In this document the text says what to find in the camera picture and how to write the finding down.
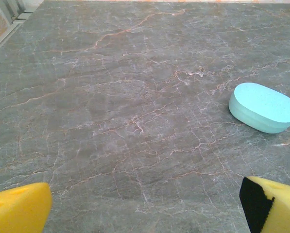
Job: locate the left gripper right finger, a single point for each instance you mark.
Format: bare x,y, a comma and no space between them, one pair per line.
280,208

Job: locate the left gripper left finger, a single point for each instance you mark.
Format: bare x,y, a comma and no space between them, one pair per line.
18,208

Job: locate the aluminium side frame rail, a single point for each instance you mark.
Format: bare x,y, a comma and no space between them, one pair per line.
12,29

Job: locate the mint green earbud charging case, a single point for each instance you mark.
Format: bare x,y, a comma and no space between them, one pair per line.
263,106

